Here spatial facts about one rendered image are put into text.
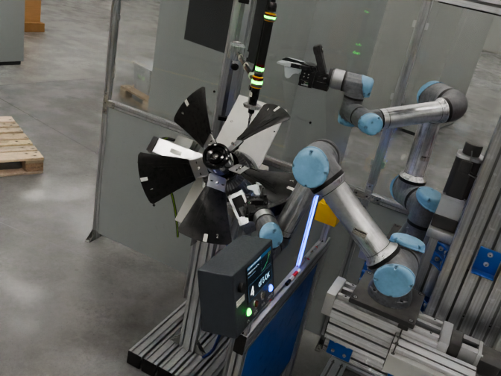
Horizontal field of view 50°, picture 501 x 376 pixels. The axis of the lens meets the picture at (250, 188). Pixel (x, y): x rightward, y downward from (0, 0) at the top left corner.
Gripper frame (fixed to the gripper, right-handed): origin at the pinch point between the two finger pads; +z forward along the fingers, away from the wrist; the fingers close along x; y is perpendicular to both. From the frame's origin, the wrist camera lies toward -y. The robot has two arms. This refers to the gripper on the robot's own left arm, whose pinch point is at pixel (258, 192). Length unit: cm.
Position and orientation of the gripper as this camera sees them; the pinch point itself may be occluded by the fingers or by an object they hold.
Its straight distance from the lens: 209.9
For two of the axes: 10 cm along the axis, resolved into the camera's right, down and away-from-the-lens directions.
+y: -9.8, 0.0, -2.0
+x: -0.9, 9.0, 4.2
